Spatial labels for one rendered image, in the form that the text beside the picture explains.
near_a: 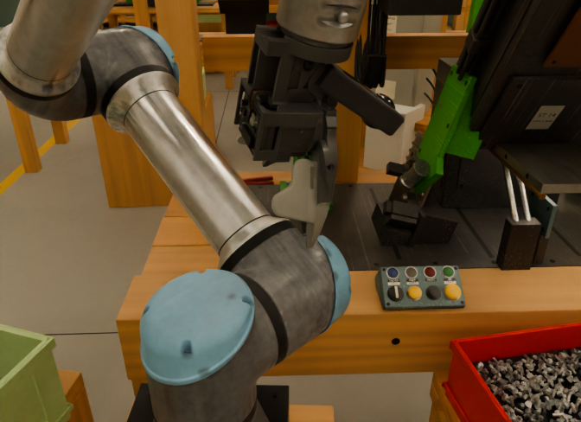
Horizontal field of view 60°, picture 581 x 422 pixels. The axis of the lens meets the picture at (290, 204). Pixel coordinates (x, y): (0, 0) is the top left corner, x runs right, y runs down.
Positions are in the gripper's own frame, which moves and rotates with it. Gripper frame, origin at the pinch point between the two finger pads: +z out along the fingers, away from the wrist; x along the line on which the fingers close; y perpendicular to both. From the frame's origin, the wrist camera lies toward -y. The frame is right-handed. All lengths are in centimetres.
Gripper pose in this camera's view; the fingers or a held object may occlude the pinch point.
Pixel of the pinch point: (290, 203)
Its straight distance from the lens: 57.9
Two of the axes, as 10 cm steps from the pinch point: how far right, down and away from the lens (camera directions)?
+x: 3.5, 6.3, -7.0
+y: -9.1, 0.6, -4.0
